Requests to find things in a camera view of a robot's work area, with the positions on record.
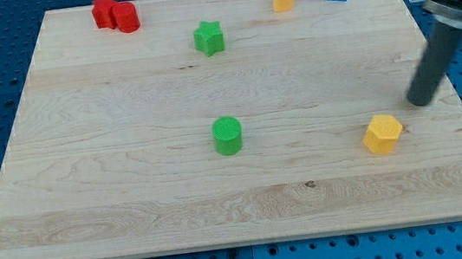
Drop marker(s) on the red cylinder block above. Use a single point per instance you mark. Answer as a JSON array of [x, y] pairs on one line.
[[126, 17]]

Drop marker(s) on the green star block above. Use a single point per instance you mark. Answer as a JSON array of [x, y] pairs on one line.
[[208, 38]]

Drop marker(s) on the green cylinder block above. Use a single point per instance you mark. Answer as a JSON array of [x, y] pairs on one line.
[[227, 135]]

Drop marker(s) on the yellow hexagon block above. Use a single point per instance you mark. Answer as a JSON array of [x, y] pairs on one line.
[[383, 132]]

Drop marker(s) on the red star block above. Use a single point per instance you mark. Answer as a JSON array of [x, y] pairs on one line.
[[102, 13]]

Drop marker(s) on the wooden board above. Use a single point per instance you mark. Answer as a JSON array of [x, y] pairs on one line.
[[111, 154]]

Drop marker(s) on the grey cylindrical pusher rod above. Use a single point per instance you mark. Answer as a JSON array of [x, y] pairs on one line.
[[442, 44]]

